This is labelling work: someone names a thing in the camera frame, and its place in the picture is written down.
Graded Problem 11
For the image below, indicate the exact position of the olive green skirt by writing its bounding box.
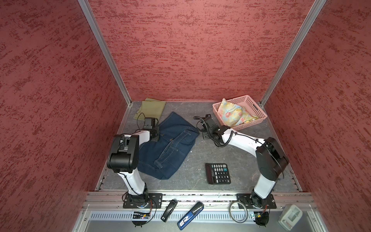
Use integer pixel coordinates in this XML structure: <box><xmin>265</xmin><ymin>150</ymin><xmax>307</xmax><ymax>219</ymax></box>
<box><xmin>134</xmin><ymin>98</ymin><xmax>166</xmax><ymax>120</ymax></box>

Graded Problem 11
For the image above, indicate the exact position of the blue denim skirt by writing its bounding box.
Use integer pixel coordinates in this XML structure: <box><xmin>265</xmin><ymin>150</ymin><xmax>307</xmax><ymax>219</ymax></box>
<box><xmin>138</xmin><ymin>112</ymin><xmax>199</xmax><ymax>180</ymax></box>

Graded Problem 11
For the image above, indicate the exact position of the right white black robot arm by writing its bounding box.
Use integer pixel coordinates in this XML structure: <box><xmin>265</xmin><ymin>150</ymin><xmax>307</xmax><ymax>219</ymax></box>
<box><xmin>193</xmin><ymin>114</ymin><xmax>289</xmax><ymax>208</ymax></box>

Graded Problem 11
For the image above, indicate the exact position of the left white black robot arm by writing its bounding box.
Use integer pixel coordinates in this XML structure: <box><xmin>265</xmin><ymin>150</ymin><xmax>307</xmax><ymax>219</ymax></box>
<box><xmin>106</xmin><ymin>130</ymin><xmax>163</xmax><ymax>209</ymax></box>

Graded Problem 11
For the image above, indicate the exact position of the pastel patterned cloth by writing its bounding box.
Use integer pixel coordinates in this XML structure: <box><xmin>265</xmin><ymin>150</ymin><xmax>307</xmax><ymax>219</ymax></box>
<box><xmin>217</xmin><ymin>99</ymin><xmax>258</xmax><ymax>127</ymax></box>

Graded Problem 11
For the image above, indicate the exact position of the pink plastic basket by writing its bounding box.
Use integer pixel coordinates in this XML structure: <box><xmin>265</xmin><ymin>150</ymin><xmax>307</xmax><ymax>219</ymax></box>
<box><xmin>213</xmin><ymin>95</ymin><xmax>267</xmax><ymax>131</ymax></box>

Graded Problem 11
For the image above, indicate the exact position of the black desk calculator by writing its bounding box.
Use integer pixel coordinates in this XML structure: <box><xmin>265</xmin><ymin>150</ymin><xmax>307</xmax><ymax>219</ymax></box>
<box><xmin>205</xmin><ymin>163</ymin><xmax>231</xmax><ymax>185</ymax></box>

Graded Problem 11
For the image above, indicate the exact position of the left small circuit board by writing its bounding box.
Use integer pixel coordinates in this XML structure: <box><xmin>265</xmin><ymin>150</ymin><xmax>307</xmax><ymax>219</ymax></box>
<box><xmin>132</xmin><ymin>211</ymin><xmax>151</xmax><ymax>220</ymax></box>

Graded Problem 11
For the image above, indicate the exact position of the small circuit board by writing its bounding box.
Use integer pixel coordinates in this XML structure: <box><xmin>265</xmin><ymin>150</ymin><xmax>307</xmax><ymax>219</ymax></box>
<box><xmin>132</xmin><ymin>211</ymin><xmax>151</xmax><ymax>220</ymax></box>
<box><xmin>254</xmin><ymin>212</ymin><xmax>270</xmax><ymax>227</ymax></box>

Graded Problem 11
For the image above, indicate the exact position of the blue black stapler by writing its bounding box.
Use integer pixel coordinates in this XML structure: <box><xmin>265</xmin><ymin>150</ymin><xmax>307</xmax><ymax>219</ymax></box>
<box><xmin>177</xmin><ymin>202</ymin><xmax>204</xmax><ymax>230</ymax></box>

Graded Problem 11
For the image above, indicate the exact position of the right small circuit board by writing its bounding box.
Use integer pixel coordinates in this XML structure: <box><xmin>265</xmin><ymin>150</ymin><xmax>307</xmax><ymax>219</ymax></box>
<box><xmin>254</xmin><ymin>212</ymin><xmax>270</xmax><ymax>227</ymax></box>

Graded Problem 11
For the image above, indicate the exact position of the grey plastic dispenser box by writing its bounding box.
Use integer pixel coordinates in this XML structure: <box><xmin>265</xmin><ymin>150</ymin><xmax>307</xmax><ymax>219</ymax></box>
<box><xmin>278</xmin><ymin>204</ymin><xmax>303</xmax><ymax>231</ymax></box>

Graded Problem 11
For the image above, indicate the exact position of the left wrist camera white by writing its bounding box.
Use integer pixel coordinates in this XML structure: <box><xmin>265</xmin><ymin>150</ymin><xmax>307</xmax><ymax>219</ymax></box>
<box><xmin>143</xmin><ymin>118</ymin><xmax>158</xmax><ymax>130</ymax></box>

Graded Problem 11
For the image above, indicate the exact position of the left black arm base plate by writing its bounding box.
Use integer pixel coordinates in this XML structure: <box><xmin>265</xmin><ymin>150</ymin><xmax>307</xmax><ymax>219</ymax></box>
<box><xmin>123</xmin><ymin>193</ymin><xmax>163</xmax><ymax>209</ymax></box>

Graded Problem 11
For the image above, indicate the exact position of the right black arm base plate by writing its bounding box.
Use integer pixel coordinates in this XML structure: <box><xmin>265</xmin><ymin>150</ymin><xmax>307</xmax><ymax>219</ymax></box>
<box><xmin>236</xmin><ymin>193</ymin><xmax>277</xmax><ymax>210</ymax></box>

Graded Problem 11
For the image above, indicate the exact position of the grey coiled cable ring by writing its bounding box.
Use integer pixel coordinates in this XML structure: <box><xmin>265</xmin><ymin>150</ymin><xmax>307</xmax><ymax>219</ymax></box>
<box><xmin>229</xmin><ymin>201</ymin><xmax>249</xmax><ymax>224</ymax></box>

